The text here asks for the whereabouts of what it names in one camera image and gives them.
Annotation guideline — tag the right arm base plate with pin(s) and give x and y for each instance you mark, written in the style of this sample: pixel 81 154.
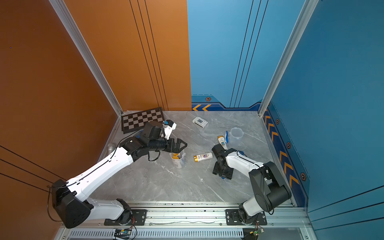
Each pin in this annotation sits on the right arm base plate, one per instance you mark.
pixel 237 217

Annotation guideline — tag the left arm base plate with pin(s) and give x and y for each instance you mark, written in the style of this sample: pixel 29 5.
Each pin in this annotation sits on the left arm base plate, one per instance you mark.
pixel 129 218

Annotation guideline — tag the black white checkerboard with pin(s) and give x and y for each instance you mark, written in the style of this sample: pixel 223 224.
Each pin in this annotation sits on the black white checkerboard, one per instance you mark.
pixel 136 121

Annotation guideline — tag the right green circuit board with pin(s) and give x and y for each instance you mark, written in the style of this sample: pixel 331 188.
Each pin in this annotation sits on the right green circuit board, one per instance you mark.
pixel 252 234

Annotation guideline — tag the aluminium rail frame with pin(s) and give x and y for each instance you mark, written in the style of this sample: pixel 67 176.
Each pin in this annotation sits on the aluminium rail frame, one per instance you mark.
pixel 197 221

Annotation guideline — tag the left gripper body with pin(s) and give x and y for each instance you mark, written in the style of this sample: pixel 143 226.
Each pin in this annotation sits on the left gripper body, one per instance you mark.
pixel 161 144

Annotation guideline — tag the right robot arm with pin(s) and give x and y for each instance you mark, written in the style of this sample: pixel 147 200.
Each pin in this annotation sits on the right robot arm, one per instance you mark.
pixel 269 185

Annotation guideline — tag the green circuit board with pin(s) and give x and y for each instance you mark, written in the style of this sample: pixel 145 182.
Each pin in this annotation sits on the green circuit board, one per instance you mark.
pixel 252 234
pixel 122 234

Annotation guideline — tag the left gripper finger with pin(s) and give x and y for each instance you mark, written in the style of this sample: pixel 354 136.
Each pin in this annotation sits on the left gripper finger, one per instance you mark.
pixel 177 149
pixel 178 143

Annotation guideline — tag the silver metal cylinder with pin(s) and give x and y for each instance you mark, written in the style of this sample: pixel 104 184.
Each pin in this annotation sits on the silver metal cylinder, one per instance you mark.
pixel 110 148

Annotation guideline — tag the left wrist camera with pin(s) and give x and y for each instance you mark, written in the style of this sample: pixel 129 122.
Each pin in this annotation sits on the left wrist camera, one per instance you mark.
pixel 168 127

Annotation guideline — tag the clear cup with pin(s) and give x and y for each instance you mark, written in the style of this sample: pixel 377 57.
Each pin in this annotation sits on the clear cup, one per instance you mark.
pixel 179 163
pixel 235 137

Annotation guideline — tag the white lotion bottle horizontal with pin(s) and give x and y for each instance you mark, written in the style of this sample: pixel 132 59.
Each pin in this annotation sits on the white lotion bottle horizontal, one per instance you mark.
pixel 202 157

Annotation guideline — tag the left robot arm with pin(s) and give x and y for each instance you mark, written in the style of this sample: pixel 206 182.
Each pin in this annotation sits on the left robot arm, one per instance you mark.
pixel 72 200

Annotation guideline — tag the left green circuit board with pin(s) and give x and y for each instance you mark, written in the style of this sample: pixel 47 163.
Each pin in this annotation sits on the left green circuit board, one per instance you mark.
pixel 122 234

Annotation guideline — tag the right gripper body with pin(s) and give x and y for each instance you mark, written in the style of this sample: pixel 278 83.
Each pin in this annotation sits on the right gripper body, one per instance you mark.
pixel 220 171

